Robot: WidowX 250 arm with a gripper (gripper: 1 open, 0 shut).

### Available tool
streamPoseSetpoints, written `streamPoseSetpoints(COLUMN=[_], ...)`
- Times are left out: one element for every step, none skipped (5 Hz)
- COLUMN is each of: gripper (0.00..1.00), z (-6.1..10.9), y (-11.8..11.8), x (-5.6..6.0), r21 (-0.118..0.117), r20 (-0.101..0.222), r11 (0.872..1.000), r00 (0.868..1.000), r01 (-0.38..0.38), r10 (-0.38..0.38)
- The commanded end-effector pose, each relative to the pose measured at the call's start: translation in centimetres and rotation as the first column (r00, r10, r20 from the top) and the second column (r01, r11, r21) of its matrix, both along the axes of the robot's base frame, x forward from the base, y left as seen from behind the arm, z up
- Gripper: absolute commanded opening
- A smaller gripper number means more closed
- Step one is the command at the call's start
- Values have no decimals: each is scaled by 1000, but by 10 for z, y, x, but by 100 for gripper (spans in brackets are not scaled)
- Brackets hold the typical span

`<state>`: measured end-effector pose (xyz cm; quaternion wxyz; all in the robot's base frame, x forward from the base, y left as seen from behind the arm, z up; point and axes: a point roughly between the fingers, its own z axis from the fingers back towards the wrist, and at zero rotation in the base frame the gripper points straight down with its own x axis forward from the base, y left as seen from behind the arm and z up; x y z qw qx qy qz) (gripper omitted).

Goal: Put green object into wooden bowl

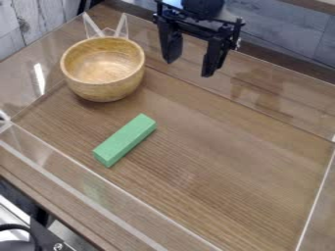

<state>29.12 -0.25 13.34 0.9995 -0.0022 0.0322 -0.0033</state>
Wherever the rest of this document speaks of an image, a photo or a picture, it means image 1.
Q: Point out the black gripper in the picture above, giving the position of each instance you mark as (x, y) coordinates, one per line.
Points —
(203, 19)

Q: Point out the green rectangular block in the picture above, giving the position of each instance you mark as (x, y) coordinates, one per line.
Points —
(124, 140)

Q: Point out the wooden bowl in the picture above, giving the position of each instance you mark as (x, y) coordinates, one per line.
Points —
(103, 68)

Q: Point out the clear acrylic enclosure wall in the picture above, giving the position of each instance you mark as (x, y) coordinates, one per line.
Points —
(234, 175)

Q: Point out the black metal bracket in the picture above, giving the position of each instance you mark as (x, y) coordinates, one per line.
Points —
(47, 240)

